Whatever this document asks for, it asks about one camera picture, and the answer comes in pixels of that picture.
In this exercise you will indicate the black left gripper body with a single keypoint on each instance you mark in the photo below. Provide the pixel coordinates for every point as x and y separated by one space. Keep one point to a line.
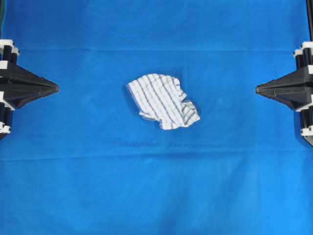
8 53

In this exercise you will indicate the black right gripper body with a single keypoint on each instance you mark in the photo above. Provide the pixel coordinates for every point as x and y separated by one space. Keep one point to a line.
304 64

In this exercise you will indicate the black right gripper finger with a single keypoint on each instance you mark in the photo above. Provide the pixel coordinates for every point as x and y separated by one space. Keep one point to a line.
293 98
286 83

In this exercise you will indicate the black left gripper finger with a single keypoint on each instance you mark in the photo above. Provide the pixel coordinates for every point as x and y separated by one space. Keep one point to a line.
19 95
18 75

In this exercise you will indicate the white blue striped towel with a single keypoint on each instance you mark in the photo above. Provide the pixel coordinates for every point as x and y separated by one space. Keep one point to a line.
160 98

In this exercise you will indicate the blue table cloth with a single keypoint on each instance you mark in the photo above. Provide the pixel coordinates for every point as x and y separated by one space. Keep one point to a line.
83 161

